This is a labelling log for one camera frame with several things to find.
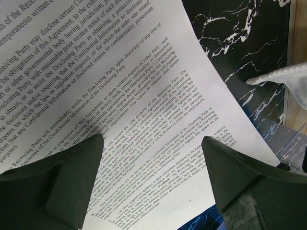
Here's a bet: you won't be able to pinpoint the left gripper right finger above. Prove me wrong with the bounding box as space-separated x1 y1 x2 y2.
201 137 307 230

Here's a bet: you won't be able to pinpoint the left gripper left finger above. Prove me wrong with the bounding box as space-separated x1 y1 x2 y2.
0 134 104 230

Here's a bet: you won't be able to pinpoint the blue plastic folder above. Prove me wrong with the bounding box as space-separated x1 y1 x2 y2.
182 125 307 230

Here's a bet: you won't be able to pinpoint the white printed paper files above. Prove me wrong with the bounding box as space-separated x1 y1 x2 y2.
0 0 280 230

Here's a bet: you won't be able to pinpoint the white hanging towel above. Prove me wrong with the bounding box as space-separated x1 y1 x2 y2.
246 62 307 110

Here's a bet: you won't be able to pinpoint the black marble pattern mat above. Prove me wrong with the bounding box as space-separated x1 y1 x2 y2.
183 0 291 128

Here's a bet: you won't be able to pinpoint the wooden rack frame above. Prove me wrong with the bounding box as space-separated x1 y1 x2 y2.
286 0 307 134

